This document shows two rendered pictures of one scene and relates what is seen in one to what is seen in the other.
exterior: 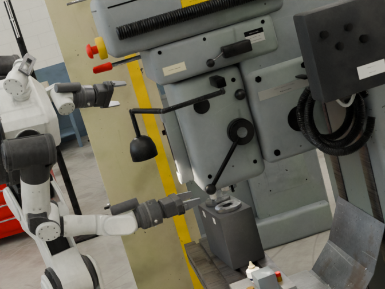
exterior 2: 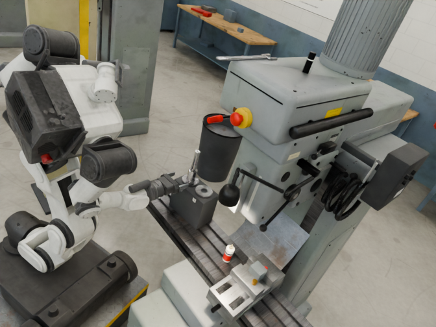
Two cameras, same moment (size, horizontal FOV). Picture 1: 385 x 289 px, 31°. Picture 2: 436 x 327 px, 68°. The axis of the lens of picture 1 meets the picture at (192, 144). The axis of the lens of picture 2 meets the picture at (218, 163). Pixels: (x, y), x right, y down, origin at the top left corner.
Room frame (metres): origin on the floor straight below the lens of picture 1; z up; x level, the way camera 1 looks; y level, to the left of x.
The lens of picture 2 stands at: (1.22, 0.75, 2.16)
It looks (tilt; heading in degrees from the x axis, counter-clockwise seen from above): 34 degrees down; 319
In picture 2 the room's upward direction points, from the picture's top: 16 degrees clockwise
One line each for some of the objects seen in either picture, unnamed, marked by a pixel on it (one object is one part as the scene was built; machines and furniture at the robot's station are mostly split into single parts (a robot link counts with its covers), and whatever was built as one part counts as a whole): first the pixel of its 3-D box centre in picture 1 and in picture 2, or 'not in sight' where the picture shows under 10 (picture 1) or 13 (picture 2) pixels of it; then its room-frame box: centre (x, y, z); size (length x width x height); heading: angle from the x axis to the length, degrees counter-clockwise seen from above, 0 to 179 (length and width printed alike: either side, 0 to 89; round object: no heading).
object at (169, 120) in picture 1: (176, 145); (241, 188); (1.86, 0.04, 1.45); 0.04 x 0.04 x 0.21; 8
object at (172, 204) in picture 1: (163, 209); (161, 187); (2.24, 0.16, 1.16); 0.13 x 0.12 x 0.10; 13
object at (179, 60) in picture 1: (205, 47); (289, 127); (1.88, -0.11, 1.68); 0.34 x 0.24 x 0.10; 98
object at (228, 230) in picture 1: (230, 228); (193, 199); (2.23, -0.04, 1.03); 0.22 x 0.12 x 0.20; 16
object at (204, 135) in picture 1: (212, 124); (264, 175); (1.88, -0.07, 1.47); 0.21 x 0.19 x 0.32; 8
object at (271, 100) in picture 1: (276, 104); (294, 164); (1.90, -0.26, 1.47); 0.24 x 0.19 x 0.26; 8
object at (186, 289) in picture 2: not in sight; (220, 280); (1.88, -0.07, 0.79); 0.50 x 0.35 x 0.12; 98
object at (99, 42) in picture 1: (101, 48); (242, 117); (1.84, 0.16, 1.76); 0.06 x 0.02 x 0.06; 8
